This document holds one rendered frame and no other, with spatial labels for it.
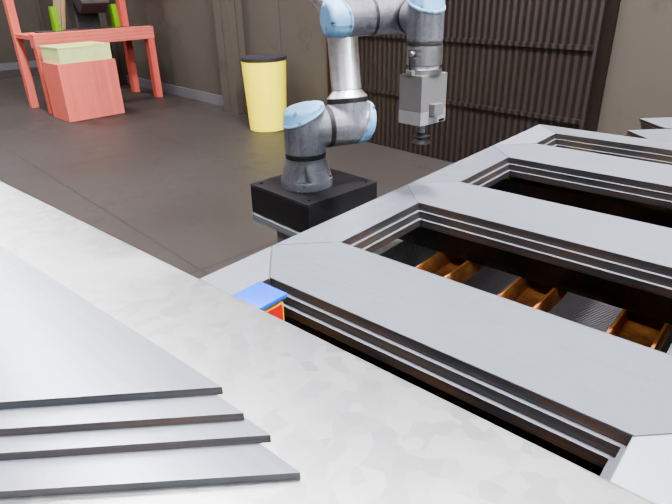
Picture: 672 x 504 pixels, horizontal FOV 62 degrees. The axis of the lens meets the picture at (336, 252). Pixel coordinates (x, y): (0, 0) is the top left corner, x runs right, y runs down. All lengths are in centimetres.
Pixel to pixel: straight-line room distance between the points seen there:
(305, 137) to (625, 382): 106
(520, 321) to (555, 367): 11
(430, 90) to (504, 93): 302
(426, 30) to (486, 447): 97
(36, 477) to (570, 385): 57
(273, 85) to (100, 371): 520
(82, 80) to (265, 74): 225
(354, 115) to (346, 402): 128
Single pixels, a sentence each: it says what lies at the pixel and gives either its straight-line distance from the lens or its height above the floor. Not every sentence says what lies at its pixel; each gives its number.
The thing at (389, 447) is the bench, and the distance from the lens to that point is 35.
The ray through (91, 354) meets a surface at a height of 107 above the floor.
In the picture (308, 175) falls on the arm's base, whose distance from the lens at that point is 157.
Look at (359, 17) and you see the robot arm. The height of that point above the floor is 124.
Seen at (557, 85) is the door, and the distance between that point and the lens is 405.
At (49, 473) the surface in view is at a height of 106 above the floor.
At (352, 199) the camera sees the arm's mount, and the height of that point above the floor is 74.
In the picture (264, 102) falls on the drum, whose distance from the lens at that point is 555.
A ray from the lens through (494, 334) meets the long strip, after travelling 80.
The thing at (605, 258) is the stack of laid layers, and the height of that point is 85.
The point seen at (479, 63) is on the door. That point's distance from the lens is 434.
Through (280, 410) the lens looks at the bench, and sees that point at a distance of 38.
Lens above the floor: 130
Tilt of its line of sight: 26 degrees down
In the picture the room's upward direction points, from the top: 1 degrees counter-clockwise
